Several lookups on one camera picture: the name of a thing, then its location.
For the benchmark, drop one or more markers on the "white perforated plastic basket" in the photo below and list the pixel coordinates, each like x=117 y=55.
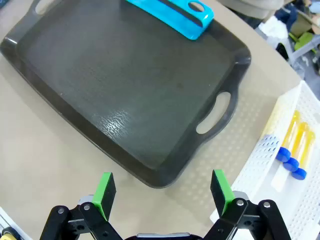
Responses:
x=307 y=205

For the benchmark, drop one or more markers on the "cardboard box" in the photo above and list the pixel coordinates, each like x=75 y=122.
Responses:
x=301 y=22

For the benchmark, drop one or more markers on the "white plastic bag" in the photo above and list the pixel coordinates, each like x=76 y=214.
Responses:
x=272 y=31

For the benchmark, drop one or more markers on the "blue test tube rack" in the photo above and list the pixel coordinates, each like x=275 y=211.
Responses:
x=175 y=17

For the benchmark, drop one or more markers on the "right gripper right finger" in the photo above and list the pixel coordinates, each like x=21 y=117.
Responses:
x=222 y=197

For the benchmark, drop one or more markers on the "yellow tube blue cap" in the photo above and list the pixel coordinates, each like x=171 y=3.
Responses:
x=291 y=164
x=299 y=174
x=282 y=153

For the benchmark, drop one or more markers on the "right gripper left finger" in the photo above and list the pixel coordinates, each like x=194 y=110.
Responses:
x=102 y=200

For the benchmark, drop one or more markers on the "dark plastic serving tray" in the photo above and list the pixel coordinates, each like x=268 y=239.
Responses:
x=112 y=87

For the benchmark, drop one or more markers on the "green plastic object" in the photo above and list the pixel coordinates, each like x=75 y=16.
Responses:
x=303 y=40

